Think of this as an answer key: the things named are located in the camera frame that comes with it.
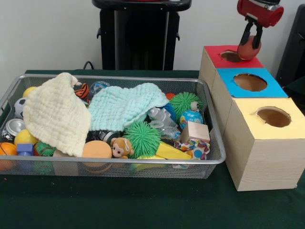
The dark green tablecloth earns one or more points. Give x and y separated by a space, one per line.
143 205

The brown toy football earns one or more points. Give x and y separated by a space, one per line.
249 50

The red ball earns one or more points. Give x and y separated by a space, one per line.
170 96

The blue globe ball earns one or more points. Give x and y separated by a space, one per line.
191 119

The dark green side table cloth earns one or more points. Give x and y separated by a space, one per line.
298 91

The plain wooden block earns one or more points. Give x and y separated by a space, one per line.
195 132

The wooden box with three holes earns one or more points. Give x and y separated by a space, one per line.
267 162

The mint green muslin cloth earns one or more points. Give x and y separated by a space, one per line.
124 107

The cream muslin cloth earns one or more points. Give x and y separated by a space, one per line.
55 114

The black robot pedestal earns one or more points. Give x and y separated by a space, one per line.
138 38

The plain green spiky ball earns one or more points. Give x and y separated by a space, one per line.
142 138

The blue spiky ball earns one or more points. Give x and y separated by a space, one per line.
169 110

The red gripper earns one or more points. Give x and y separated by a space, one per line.
259 13

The green spiky ball with eyes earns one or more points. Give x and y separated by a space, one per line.
183 103

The clear mesh bin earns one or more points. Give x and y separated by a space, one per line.
213 152

